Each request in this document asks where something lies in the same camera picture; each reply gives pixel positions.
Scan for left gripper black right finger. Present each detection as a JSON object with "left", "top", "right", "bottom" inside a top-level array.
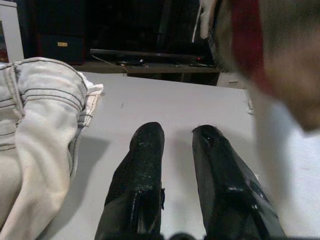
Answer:
[{"left": 191, "top": 124, "right": 287, "bottom": 240}]

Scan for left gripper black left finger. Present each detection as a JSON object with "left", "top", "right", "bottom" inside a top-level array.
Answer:
[{"left": 94, "top": 121, "right": 166, "bottom": 240}]

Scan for white shirt tan sleeves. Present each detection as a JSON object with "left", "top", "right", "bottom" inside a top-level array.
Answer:
[{"left": 192, "top": 0, "right": 320, "bottom": 240}]

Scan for white TV cabinet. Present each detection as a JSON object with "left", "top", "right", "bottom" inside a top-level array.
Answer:
[{"left": 0, "top": 0, "right": 248, "bottom": 88}]

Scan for beige jeans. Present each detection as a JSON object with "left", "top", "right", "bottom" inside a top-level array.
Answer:
[{"left": 0, "top": 56, "right": 105, "bottom": 240}]

